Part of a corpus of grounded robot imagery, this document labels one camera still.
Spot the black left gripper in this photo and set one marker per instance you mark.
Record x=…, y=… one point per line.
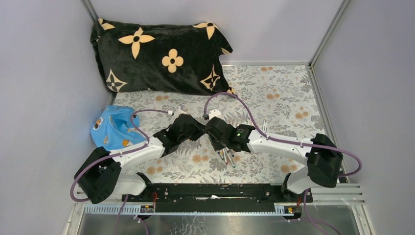
x=199, y=130

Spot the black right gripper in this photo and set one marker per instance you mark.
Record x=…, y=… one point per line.
x=216, y=146

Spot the bundle of coloured marker pens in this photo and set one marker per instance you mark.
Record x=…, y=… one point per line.
x=227, y=156

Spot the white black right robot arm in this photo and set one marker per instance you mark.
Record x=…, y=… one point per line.
x=320, y=157

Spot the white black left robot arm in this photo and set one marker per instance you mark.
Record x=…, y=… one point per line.
x=103, y=172

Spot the floral patterned table mat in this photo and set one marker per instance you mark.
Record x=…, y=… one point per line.
x=282, y=95

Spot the black floral pillow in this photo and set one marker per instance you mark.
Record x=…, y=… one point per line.
x=169, y=58

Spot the blue cartoon cloth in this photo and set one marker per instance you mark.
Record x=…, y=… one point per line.
x=115, y=128

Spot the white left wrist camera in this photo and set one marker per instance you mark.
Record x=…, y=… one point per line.
x=180, y=110

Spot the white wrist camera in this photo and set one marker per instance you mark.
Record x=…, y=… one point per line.
x=215, y=114
x=180, y=110

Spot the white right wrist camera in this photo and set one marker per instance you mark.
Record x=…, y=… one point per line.
x=215, y=114

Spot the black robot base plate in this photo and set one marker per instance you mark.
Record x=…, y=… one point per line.
x=239, y=198

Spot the aluminium frame rail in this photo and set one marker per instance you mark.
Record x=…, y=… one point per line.
x=338, y=211

